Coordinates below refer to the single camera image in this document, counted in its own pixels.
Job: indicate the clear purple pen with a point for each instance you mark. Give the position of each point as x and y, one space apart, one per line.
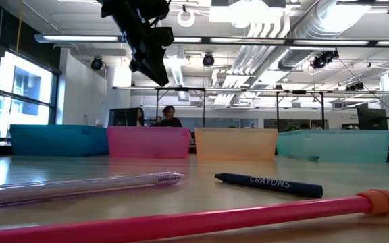
79 188

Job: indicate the person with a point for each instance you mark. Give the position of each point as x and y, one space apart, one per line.
140 117
169 119

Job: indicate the black monitor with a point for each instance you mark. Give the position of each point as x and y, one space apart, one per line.
123 117
371 118

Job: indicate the black overhead light beam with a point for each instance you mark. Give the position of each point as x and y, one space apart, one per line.
206 40

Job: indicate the pink plastic bin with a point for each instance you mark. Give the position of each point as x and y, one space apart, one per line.
147 141

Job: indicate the orange plastic bin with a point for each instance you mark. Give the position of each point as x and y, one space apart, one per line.
235 143

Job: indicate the blue plastic bin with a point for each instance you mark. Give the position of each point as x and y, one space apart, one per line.
56 140

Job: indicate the large window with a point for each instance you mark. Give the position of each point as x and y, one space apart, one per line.
22 114

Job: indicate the pink pencil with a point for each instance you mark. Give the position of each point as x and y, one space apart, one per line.
214 217

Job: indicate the dark blue crayon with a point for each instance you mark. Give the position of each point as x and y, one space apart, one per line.
268 184

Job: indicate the teal plastic bin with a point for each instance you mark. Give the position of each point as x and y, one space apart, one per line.
333 145

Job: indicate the black overhead camera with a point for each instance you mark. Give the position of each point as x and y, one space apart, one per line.
208 60

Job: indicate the black metal frame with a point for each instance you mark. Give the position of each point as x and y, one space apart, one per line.
204 108
323 111

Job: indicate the black ceiling camera cluster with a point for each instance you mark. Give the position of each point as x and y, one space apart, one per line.
323 60

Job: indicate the silver air duct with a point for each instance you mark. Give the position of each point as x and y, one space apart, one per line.
316 20

